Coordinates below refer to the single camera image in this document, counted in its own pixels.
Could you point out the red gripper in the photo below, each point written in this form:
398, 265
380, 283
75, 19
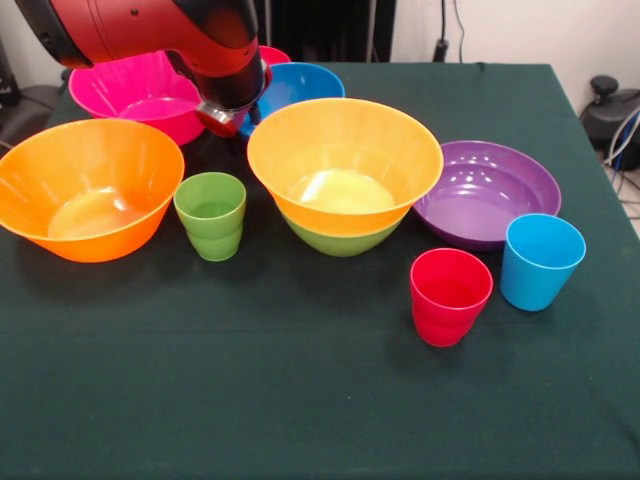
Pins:
220, 127

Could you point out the blue bowl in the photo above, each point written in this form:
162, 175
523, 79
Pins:
305, 82

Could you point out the orange bowl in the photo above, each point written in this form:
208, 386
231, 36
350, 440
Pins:
75, 165
350, 145

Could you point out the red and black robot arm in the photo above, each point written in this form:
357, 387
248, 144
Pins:
125, 25

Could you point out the red bowl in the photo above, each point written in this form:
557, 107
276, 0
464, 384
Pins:
275, 56

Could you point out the green cup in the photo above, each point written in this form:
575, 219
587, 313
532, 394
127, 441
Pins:
210, 240

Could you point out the pink bowl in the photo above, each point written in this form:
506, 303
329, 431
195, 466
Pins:
125, 85

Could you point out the green bowl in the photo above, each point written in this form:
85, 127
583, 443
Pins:
345, 245

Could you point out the purple bowl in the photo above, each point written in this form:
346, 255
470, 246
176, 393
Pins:
485, 200

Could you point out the dark green tablecloth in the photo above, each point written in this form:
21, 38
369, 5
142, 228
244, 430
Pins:
250, 375

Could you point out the red cup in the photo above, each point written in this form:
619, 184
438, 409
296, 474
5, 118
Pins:
445, 320

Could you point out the blue cup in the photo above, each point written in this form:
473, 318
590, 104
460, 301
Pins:
530, 285

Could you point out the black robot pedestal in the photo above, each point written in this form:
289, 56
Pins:
330, 25

